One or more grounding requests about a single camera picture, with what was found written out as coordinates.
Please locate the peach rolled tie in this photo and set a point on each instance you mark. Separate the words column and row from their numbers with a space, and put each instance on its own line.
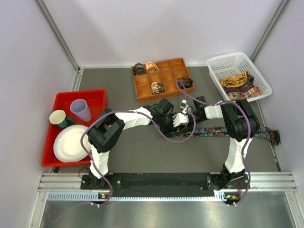
column 151, row 67

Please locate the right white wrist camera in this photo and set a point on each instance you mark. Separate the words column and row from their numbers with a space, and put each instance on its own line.
column 184, row 107

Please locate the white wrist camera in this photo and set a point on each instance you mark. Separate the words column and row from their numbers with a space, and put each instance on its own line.
column 184, row 107
column 180, row 119

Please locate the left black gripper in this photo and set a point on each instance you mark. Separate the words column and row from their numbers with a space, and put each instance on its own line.
column 166, row 131

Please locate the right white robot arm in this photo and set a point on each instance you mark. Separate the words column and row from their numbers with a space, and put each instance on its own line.
column 241, row 124

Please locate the dark green mug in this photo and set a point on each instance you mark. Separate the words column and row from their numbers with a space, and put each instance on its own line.
column 65, row 122

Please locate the gold folded tie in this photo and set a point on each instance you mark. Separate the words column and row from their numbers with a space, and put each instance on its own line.
column 234, row 81

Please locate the white paper plate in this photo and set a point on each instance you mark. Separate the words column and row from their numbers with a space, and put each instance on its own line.
column 67, row 146

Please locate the orange compartment tray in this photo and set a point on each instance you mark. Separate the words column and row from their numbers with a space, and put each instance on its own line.
column 170, row 71

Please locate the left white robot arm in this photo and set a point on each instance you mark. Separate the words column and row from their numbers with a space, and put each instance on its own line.
column 104, row 133

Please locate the dark floral necktie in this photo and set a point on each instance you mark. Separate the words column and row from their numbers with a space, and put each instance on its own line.
column 273, row 136

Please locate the floral black rolled tie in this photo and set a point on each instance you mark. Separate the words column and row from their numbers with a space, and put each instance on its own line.
column 157, row 88

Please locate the dark brown rolled tie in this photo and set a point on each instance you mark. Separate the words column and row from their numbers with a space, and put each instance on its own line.
column 184, row 82

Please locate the lilac plastic cup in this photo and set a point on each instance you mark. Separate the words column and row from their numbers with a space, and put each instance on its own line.
column 80, row 108

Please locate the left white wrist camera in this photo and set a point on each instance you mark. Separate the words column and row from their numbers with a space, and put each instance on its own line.
column 180, row 119

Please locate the white plastic basket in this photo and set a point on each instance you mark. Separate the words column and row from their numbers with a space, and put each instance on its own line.
column 233, row 64

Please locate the cream floral folded tie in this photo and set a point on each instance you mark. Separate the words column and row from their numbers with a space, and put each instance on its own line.
column 251, row 93

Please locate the slotted cable duct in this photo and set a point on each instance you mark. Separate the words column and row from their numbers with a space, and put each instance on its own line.
column 100, row 197

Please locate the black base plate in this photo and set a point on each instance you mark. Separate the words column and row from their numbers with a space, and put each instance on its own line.
column 157, row 184

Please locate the dark maroon folded tie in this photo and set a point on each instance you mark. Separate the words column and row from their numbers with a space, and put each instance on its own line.
column 248, row 85

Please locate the aluminium frame rail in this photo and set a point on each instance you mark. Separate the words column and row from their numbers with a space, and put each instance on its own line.
column 269, row 201

